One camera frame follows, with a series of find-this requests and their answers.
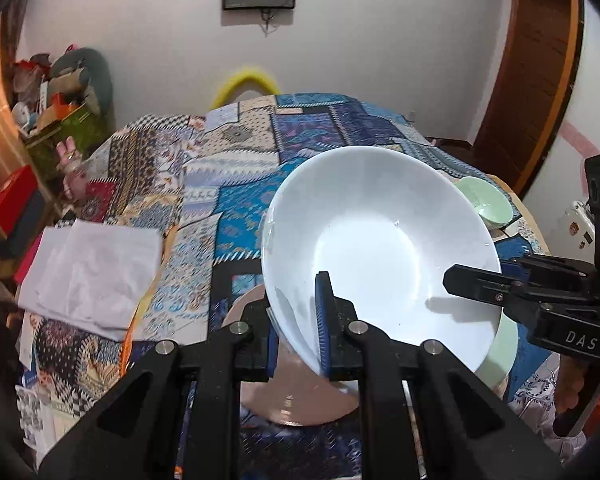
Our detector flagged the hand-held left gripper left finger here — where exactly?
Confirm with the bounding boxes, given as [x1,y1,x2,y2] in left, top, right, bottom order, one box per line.
[37,300,281,480]

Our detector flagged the person's right hand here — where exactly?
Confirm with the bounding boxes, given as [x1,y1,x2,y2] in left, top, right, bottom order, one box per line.
[554,357,588,416]

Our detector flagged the cardboard box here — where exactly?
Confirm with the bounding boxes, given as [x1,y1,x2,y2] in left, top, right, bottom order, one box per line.
[47,72,91,98]

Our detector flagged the red box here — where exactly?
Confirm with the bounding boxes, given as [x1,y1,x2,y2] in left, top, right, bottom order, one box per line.
[0,165,38,221]

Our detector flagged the pile of printed papers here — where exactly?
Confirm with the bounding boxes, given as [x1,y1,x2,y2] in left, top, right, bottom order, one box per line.
[15,385,81,453]

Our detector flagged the white bowl with dark pattern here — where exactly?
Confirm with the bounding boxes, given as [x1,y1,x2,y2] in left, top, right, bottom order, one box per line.
[260,146,503,376]

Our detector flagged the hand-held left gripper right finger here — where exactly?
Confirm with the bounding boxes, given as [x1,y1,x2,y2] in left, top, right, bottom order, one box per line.
[314,271,566,480]

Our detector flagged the green box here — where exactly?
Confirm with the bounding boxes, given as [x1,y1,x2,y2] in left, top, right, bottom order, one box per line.
[27,105,108,171]

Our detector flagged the brown wooden door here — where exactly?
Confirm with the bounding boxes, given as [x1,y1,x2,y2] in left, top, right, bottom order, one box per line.
[472,0,583,196]

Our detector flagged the white appliance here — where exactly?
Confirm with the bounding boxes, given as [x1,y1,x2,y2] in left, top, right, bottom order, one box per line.
[555,200,598,261]

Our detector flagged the green bowl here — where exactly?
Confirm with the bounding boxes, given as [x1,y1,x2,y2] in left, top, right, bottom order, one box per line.
[452,176,512,231]

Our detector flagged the green plate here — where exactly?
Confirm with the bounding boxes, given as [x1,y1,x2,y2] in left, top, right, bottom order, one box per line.
[475,305,520,388]

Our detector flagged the folded white cloth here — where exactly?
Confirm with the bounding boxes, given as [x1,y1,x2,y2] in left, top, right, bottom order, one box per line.
[17,219,165,342]

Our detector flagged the blue patchwork tablecloth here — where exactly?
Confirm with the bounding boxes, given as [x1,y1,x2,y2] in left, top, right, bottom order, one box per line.
[15,92,561,480]

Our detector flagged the yellow chair back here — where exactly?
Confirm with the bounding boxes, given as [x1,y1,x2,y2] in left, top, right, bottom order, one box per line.
[210,64,281,110]

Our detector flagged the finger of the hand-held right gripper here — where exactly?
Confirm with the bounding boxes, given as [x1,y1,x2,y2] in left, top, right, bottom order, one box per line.
[500,255,598,283]
[442,264,597,322]

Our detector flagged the pink plate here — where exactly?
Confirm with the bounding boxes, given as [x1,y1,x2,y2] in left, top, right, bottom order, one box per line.
[224,284,362,428]

